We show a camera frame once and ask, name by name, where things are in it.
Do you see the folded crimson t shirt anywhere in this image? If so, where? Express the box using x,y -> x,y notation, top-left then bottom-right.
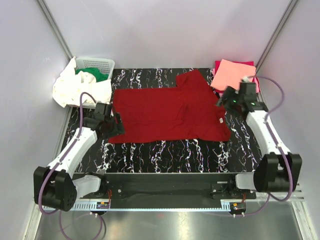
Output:
214,60 -> 255,73

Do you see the orange connector board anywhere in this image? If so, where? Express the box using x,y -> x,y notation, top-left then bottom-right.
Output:
96,201 -> 110,209
232,202 -> 247,211

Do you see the green t shirt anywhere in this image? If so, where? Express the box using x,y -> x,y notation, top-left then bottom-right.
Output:
75,67 -> 109,83

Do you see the left orange connector board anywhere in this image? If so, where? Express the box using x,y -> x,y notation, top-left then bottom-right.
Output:
96,201 -> 110,209

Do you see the white t shirt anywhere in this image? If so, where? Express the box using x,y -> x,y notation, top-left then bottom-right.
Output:
52,57 -> 115,108

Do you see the right corner aluminium post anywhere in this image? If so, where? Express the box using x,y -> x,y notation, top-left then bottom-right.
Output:
256,0 -> 300,71

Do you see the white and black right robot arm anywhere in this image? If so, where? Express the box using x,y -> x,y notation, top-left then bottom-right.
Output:
216,82 -> 302,193

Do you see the corner aluminium post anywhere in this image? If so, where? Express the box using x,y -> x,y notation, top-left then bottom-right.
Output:
256,0 -> 300,71
35,0 -> 74,60

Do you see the white plastic laundry basket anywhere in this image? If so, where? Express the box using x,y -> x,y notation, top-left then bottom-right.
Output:
68,57 -> 115,108

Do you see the dark red t shirt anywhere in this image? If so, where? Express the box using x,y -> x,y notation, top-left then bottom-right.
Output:
109,69 -> 231,144

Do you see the folded pink t shirt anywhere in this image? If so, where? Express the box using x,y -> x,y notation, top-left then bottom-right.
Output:
212,68 -> 260,98

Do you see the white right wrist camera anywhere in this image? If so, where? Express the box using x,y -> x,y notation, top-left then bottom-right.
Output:
239,76 -> 257,102

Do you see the white slotted cable duct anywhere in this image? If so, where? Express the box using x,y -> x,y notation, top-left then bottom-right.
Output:
71,200 -> 231,213

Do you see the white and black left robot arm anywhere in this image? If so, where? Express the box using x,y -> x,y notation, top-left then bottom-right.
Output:
33,102 -> 125,213

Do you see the right orange connector board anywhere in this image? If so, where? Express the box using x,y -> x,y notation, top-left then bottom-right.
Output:
232,202 -> 247,211

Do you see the left corner aluminium post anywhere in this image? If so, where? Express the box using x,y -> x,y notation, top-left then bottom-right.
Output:
35,0 -> 74,60

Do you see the folded salmon t shirt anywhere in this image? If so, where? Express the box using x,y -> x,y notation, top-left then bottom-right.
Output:
210,59 -> 256,92

